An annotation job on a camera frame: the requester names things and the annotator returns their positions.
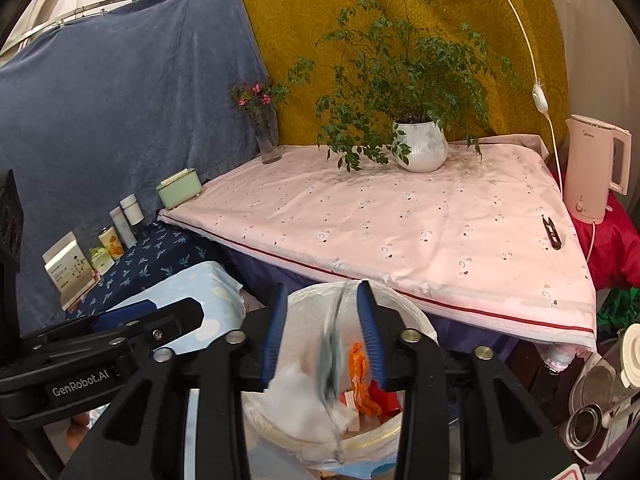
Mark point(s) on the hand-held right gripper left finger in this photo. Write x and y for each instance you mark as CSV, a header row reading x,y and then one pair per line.
x,y
275,330

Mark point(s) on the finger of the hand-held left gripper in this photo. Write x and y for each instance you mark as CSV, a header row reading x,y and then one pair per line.
x,y
125,314
170,320

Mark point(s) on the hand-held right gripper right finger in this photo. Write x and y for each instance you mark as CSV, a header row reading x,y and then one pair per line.
x,y
372,330

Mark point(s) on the orange plastic bag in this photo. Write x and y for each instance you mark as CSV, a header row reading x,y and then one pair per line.
x,y
359,365

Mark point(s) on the bin with white plastic liner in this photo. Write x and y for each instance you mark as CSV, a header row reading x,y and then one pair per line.
x,y
310,294

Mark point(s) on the grey foil packet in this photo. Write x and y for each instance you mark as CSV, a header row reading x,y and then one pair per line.
x,y
328,365

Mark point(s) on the shiny red packet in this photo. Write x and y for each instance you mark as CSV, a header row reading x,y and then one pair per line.
x,y
387,402

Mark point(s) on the person's left hand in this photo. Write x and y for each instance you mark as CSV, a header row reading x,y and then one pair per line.
x,y
79,430

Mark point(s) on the light blue planet-print cloth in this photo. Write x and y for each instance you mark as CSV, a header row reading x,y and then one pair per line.
x,y
200,280

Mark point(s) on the small green packet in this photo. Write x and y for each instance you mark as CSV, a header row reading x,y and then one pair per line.
x,y
101,260

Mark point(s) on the dark blue leaf-print cloth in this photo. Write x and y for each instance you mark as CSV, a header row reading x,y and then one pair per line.
x,y
150,255

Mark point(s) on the tin with orange print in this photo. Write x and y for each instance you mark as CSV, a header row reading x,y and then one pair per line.
x,y
111,245

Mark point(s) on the white box with flower print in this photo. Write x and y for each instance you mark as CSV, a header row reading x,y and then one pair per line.
x,y
70,270

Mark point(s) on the tall white bottle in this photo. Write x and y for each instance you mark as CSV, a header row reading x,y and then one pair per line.
x,y
122,230

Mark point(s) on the short white bottle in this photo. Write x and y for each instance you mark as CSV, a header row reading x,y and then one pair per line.
x,y
132,212

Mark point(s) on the pink printed cloth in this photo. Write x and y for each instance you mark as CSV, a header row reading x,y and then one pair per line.
x,y
375,220

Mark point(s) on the green tissue box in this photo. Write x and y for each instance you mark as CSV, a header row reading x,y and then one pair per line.
x,y
177,192

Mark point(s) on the glass vase with pink flowers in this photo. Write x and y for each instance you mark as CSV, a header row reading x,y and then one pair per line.
x,y
267,145

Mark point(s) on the green plant in white pot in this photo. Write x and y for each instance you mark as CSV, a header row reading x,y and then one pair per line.
x,y
420,147

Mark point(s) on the black thread snips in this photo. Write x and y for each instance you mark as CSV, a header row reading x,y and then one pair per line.
x,y
551,234

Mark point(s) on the blue hanging towel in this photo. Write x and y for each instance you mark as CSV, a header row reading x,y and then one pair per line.
x,y
125,85

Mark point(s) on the glass jug with white lid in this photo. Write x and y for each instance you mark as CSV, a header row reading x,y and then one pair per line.
x,y
600,380

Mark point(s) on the metal cup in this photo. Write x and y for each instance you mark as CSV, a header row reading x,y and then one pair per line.
x,y
585,427

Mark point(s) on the green cloth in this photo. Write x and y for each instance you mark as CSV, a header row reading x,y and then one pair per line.
x,y
622,307

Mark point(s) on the red cloth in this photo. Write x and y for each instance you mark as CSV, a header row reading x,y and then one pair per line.
x,y
615,240

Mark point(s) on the pink electric kettle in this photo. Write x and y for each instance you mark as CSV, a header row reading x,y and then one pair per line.
x,y
590,170

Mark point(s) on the metal curtain rod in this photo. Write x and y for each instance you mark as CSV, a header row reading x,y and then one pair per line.
x,y
80,10

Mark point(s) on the yellow patterned cloth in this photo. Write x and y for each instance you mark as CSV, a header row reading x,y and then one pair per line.
x,y
300,10

